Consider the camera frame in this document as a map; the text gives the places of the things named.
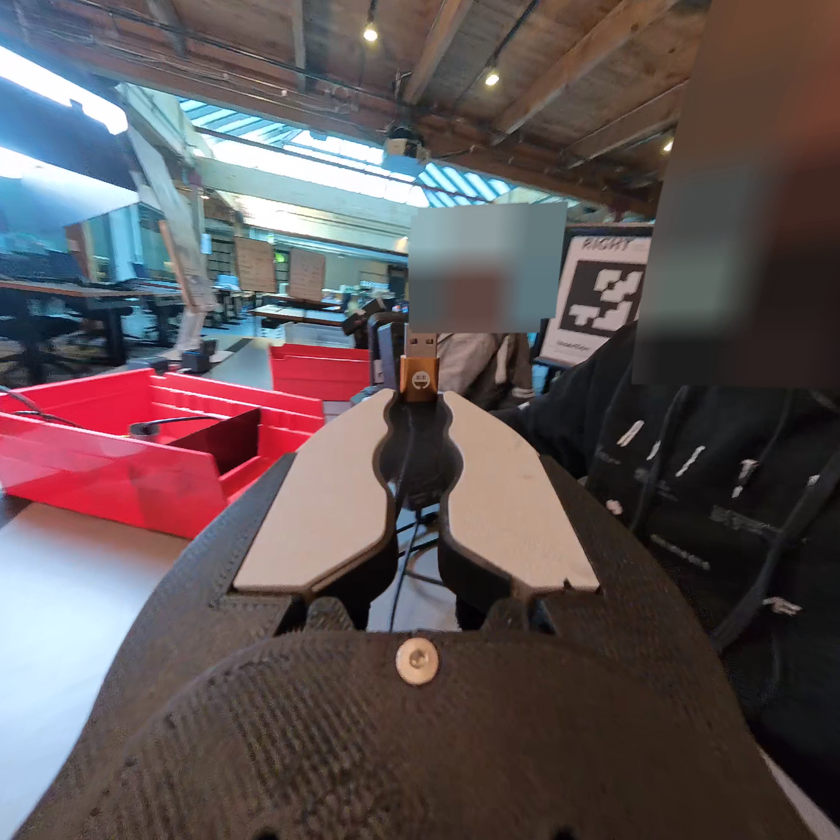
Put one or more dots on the red plastic bin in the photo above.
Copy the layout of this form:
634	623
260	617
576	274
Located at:
98	485
315	377

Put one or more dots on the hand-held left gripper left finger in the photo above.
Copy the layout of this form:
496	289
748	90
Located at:
321	512

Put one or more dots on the black bin divider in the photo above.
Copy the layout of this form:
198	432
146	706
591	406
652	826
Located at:
229	439

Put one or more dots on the wooden pillar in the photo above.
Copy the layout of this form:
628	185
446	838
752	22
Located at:
177	229

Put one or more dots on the dark office desk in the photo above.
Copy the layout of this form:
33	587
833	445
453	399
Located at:
65	289

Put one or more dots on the small grey box device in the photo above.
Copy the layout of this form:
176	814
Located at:
197	358

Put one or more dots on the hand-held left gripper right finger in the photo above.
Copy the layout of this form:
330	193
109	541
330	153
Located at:
512	512

